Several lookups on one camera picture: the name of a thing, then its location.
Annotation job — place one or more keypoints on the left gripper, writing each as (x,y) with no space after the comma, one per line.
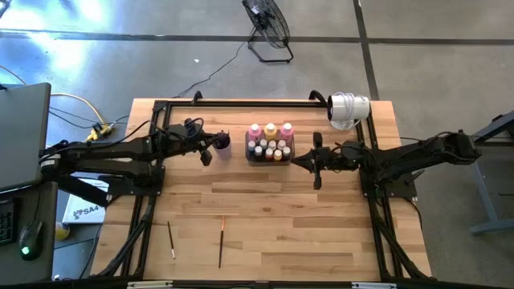
(188,138)

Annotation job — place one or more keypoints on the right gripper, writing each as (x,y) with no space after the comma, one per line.
(337,156)

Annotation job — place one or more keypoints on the small yellow black-striped paint bottle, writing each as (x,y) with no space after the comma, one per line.
(277,155)

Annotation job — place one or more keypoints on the white black-striped paint bottle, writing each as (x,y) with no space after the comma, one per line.
(272,144)
(281,143)

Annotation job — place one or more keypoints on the large pink paint bottle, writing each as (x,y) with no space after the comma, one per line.
(286,131)
(255,131)

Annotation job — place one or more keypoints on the red crimson paint bottle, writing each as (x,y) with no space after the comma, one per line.
(268,154)

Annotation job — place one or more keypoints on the green black-striped paint bottle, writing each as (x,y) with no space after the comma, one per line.
(259,151)

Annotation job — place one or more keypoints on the large yellow paint bottle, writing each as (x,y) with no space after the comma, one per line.
(270,131)

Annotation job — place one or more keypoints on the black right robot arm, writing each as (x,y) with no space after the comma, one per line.
(421,152)

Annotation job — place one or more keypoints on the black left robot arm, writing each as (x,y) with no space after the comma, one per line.
(100,152)

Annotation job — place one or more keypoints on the white cup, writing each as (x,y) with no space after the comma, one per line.
(225,154)

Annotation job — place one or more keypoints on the white cylindrical desk fan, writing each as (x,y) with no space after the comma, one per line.
(341,108)

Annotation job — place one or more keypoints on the black floor fan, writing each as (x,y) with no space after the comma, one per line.
(267,22)

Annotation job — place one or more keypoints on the white printed box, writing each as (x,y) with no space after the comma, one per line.
(86,212)

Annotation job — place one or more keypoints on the small yellow object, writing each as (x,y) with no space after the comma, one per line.
(62,231)

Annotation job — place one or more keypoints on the grey laptop lid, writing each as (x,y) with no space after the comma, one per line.
(24,132)

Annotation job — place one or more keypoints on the black computer mouse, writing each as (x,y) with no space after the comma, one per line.
(31,238)

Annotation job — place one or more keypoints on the dark side desk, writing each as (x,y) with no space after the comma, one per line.
(40,273)

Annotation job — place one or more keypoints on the black keyboard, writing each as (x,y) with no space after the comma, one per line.
(6,222)

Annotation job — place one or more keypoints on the grey metal table frame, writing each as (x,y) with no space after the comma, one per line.
(478,176)

